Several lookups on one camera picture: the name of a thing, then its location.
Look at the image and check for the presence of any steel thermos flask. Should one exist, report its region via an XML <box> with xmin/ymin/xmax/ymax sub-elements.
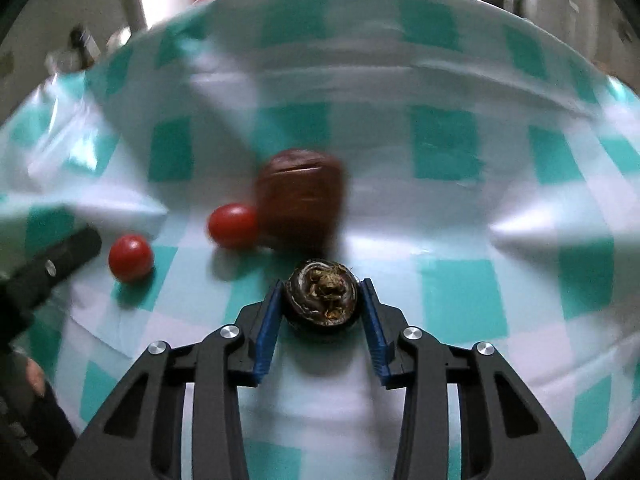
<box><xmin>119</xmin><ymin>0</ymin><xmax>148</xmax><ymax>31</ymax></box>

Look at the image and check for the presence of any black dispenser bottle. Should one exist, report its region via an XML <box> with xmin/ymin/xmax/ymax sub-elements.
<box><xmin>70</xmin><ymin>25</ymin><xmax>96</xmax><ymax>68</ymax></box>

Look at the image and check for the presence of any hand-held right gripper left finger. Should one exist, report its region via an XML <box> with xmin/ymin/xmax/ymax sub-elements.
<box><xmin>56</xmin><ymin>280</ymin><xmax>285</xmax><ymax>480</ymax></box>

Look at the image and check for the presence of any person's left hand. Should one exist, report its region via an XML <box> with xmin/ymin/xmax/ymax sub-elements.
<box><xmin>27</xmin><ymin>360</ymin><xmax>47</xmax><ymax>396</ymax></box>

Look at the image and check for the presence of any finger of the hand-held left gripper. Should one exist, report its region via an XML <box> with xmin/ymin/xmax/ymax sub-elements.
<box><xmin>10</xmin><ymin>226</ymin><xmax>103</xmax><ymax>307</ymax></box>

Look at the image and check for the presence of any dark water chestnut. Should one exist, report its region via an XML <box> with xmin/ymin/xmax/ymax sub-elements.
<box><xmin>284</xmin><ymin>258</ymin><xmax>361</xmax><ymax>333</ymax></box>

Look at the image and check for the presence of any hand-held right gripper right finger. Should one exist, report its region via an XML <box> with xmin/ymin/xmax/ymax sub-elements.
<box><xmin>359</xmin><ymin>279</ymin><xmax>586</xmax><ymax>480</ymax></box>

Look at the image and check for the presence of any red cherry tomato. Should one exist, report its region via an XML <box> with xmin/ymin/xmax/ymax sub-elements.
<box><xmin>207</xmin><ymin>203</ymin><xmax>259</xmax><ymax>248</ymax></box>
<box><xmin>108</xmin><ymin>234</ymin><xmax>154</xmax><ymax>282</ymax></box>

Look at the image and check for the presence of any wrinkled dark red passion fruit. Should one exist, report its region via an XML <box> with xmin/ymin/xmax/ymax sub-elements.
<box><xmin>256</xmin><ymin>149</ymin><xmax>348</xmax><ymax>251</ymax></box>

